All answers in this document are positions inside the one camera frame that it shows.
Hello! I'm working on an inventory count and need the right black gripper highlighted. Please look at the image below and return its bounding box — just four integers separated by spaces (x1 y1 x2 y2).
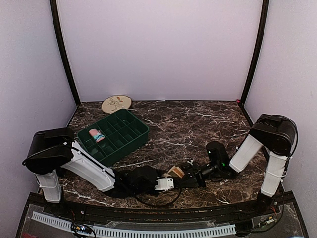
177 161 221 188

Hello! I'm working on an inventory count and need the striped beige brown sock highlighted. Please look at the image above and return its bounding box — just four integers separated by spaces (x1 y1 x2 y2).
167 166 185 179

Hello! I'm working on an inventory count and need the green plastic divider tray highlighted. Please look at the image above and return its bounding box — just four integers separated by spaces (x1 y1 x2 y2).
77 109 149 167

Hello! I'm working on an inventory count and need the pink sock with green patches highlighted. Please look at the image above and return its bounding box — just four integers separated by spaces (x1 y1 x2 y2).
89 128 105 143

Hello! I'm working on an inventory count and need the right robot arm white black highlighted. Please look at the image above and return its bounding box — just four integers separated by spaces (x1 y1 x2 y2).
180 114 299 215

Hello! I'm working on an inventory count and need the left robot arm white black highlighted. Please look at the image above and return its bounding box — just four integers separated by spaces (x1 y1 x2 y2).
22 127 182 216

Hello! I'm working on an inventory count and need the small green circuit board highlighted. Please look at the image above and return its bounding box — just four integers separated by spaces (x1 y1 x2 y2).
71 223 92 234

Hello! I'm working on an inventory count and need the round embroidered plate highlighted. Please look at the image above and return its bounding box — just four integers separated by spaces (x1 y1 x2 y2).
101 95 132 114

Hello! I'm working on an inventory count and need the black front table rail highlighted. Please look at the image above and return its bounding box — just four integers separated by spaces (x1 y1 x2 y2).
42 195 280 226

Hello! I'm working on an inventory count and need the black right frame post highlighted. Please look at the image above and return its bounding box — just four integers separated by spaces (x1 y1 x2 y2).
240 0 270 107

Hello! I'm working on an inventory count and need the black frame post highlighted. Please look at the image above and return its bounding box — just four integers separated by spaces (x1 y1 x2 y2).
240 0 270 107
49 0 81 107

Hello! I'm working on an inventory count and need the black left frame post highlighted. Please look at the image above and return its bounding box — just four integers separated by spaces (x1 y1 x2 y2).
49 0 81 107

